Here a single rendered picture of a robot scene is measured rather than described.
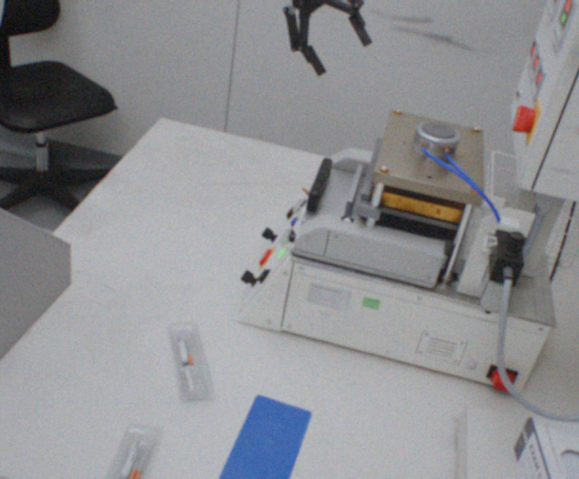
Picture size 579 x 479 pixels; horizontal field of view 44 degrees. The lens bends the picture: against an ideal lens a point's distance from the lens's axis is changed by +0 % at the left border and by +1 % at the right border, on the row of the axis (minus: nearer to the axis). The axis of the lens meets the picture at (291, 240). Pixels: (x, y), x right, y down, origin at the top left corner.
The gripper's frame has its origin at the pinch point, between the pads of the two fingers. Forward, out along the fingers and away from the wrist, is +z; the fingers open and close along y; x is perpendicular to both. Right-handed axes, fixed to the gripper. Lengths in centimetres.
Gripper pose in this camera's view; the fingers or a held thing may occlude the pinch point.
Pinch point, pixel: (342, 55)
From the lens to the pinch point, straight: 162.5
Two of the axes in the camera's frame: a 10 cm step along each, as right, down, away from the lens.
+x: -5.2, 4.4, -7.3
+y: -6.8, 3.0, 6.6
